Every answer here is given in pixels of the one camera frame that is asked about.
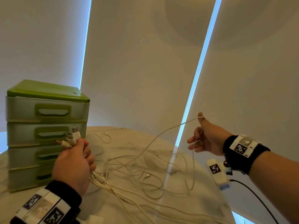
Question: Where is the person's left hand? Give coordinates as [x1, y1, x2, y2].
[52, 138, 97, 197]

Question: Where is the person's right hand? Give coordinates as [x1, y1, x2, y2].
[187, 112, 233, 156]

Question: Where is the white USB cable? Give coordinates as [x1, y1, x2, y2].
[66, 128, 164, 224]
[72, 116, 206, 199]
[56, 140, 234, 224]

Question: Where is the person's right forearm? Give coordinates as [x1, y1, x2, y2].
[248, 151, 299, 224]

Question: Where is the black wrist band with markers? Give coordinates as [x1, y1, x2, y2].
[10, 180, 83, 224]
[223, 134, 271, 176]

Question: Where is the white roller blind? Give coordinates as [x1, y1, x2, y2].
[179, 0, 299, 224]
[0, 0, 92, 132]
[80, 0, 217, 148]

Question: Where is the green plastic drawer unit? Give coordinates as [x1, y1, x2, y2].
[6, 79, 90, 193]

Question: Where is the white wrist camera with marker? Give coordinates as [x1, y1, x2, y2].
[206, 159, 232, 191]

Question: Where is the translucent drawer with green handle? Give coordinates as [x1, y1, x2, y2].
[9, 165, 55, 192]
[8, 145, 65, 170]
[7, 121, 87, 147]
[6, 96, 90, 123]

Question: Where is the thin black cable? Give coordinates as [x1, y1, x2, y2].
[230, 179, 280, 224]

